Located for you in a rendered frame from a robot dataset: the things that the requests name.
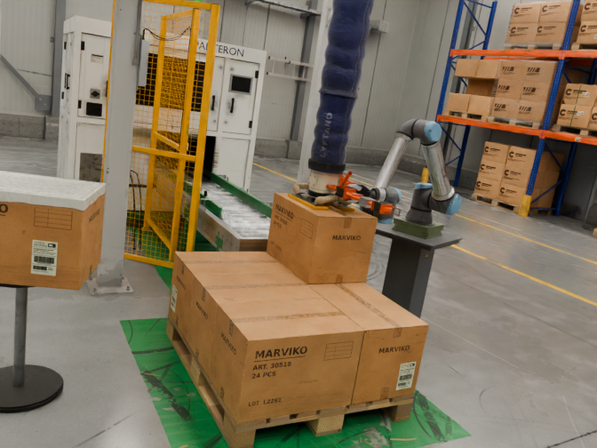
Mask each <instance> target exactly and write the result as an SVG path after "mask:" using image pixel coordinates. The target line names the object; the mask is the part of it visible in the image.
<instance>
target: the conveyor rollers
mask: <svg viewBox="0 0 597 448"><path fill-rule="evenodd" d="M204 190H206V191H207V197H209V198H210V199H211V200H213V201H214V202H216V203H217V204H219V205H220V206H221V207H222V215H221V218H219V219H220V220H222V221H223V222H224V223H226V224H227V225H228V226H229V227H230V228H231V229H233V230H234V231H235V232H236V233H237V234H239V235H240V236H242V237H268V234H269V228H270V221H271V219H270V218H268V217H267V216H266V215H265V214H263V213H262V212H259V211H258V210H256V209H255V208H253V207H252V206H250V205H249V204H246V203H245V202H244V201H243V200H241V199H240V198H238V197H236V196H234V195H233V194H231V193H230V192H228V191H226V190H225V189H223V188H222V187H221V186H219V185H218V184H216V183H211V182H202V184H201V192H202V193H204Z"/></svg>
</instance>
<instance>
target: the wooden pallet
mask: <svg viewBox="0 0 597 448"><path fill-rule="evenodd" d="M166 334H167V336H168V338H169V340H170V341H171V344H172V346H173V347H174V348H175V350H176V352H177V354H178V355H179V358H180V360H181V362H182V363H183V364H184V366H185V368H186V370H187V372H188V374H189V376H190V378H191V379H192V381H193V382H194V384H195V386H196V388H197V390H198V392H199V394H200V395H201V397H202V399H203V400H204V402H205V404H206V406H207V408H208V409H209V411H210V413H211V416H212V417H213V419H214V420H215V422H216V424H217V425H218V427H219V430H220V432H221V433H222V435H223V437H224V438H225V440H226V441H227V444H228V446H229V447H230V448H253V445H254V438H255V432H256V429H259V428H269V427H274V426H280V425H284V424H290V423H295V422H301V421H304V422H305V423H306V425H307V426H308V427H309V428H310V430H311V431H312V432H313V433H314V435H315V436H325V435H329V434H335V433H339V432H341V430H342V425H343V420H344V415H345V414H348V413H352V412H362V411H368V410H373V409H378V408H380V409H381V410H382V411H383V412H384V413H385V414H386V415H387V416H388V417H389V418H390V419H392V420H393V421H394V422H396V421H401V420H409V419H410V412H411V407H412V404H413V399H414V395H411V396H401V397H396V398H390V399H384V400H378V401H373V402H368V403H362V404H350V405H346V406H340V407H335V408H330V409H324V410H319V411H312V412H302V413H297V414H292V415H286V416H281V417H274V418H269V419H263V420H254V421H248V422H243V423H236V422H235V420H234V418H233V416H232V415H231V413H230V411H229V410H228V409H227V407H226V405H225V404H224V402H223V400H222V399H221V397H220V395H219V393H218V392H217V390H216V389H215V388H214V386H213V384H212V383H211V381H210V379H209V377H208V376H207V374H206V372H205V371H204V369H203V368H202V366H201V365H200V363H199V361H198V360H197V358H196V356H195V354H194V353H193V351H192V349H191V348H190V347H189V345H188V344H187V341H186V340H185V338H184V337H183V335H182V333H181V332H180V330H179V328H178V326H177V325H176V324H175V322H174V321H173V319H172V317H171V315H170V313H168V320H167V329H166Z"/></svg>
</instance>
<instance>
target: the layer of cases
mask: <svg viewBox="0 0 597 448"><path fill-rule="evenodd" d="M169 313H170V315H171V317H172V319H173V321H174V322H175V324H176V325H177V326H178V328H179V330H180V332H181V333H182V335H183V337H184V338H185V340H186V341H187V344H188V345H189V347H190V348H191V349H192V351H193V353H194V354H195V356H196V358H197V360H198V361H199V363H200V365H201V366H202V368H203V369H204V371H205V372H206V374H207V376H208V377H209V379H210V381H211V383H212V384H213V386H214V388H215V389H216V390H217V392H218V393H219V395H220V397H221V399H222V400H223V402H224V404H225V405H226V407H227V409H228V410H229V411H230V413H231V415H232V416H233V418H234V420H235V422H236V423H243V422H248V421H254V420H263V419H269V418H274V417H281V416H286V415H292V414H297V413H302V412H312V411H319V410H324V409H330V408H335V407H340V406H346V405H350V404H362V403H368V402H373V401H378V400H384V399H390V398H396V397H401V396H411V395H414V392H415V387H416V384H417V379H418V372H419V367H420V364H421V359H422V355H423V351H424V346H425V343H426V335H427V331H428V326H429V324H427V323H425V322H424V321H422V320H421V319H419V318H418V317H416V316H414V315H413V314H411V312H409V311H408V310H406V309H404V308H402V307H401V306H399V305H398V304H396V303H395V302H393V301H392V300H390V299H388V298H387V297H386V296H384V295H383V294H381V293H380V292H378V291H376V290H375V289H373V288H372V287H370V286H368V285H367V284H366V283H340V284H307V283H306V282H305V281H304V280H302V279H301V278H300V277H298V276H297V275H296V274H294V273H293V272H292V271H291V270H289V269H288V268H286V267H285V266H284V265H283V264H282V263H281V262H280V261H279V260H277V259H276V258H274V257H273V256H272V255H271V254H269V253H268V252H175V253H174V262H173V271H172V280H171V297H170V306H169Z"/></svg>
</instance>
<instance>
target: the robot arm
mask: <svg viewBox="0 0 597 448"><path fill-rule="evenodd" d="M441 133H442V128H441V126H440V125H439V124H438V123H436V122H434V121H427V120H422V119H418V118H415V119H411V120H409V121H407V122H406V123H404V124H403V125H401V126H400V127H399V129H398V130H397V132H396V134H395V136H396V139H395V141H394V144H393V146H392V147H391V149H390V151H389V153H388V155H387V158H386V160H385V162H384V164H383V166H382V168H381V170H380V172H379V174H378V177H377V178H376V180H375V182H374V185H373V187H372V189H371V190H370V189H368V188H366V187H365V186H363V185H361V184H360V185H356V184H349V185H348V187H350V188H354V189H357V191H356V193H357V194H361V195H364V196H365V197H369V196H372V197H373V199H375V200H376V201H377V200H379V201H384V202H388V203H390V204H394V206H395V207H396V204H398V203H400V201H401V199H402V194H401V191H400V190H399V189H398V188H388V185H389V183H390V181H391V179H392V178H393V176H394V172H395V170H396V168H397V166H398V164H399V163H400V161H401V159H402V156H403V154H404V152H405V150H406V148H407V146H408V144H409V143H411V142H412V141H413V139H414V138H418V139H419V140H420V143H421V145H422V149H423V152H424V156H425V160H426V165H427V169H428V172H429V175H430V179H431V182H432V184H430V183H417V184H416V186H415V188H414V193H413V197H412V201H411V206H410V209H409V211H408V212H407V214H406V216H405V219H407V220H410V221H413V222H417V223H421V224H432V222H433V218H432V210H433V211H436V212H440V213H443V214H446V215H450V216H453V215H455V214H456V213H457V212H458V210H459V208H460V206H461V204H462V197H461V196H460V195H456V194H455V191H454V188H453V187H452V186H450V182H449V178H448V174H447V171H446V166H445V163H444V159H443V155H442V148H441V144H440V141H439V139H440V138H441V136H442V135H441ZM360 210H361V211H363V212H366V213H368V214H370V215H372V216H374V217H376V218H378V223H381V224H392V223H393V219H394V214H379V213H378V212H374V211H372V210H371V209H370V208H365V207H363V206H361V205H360Z"/></svg>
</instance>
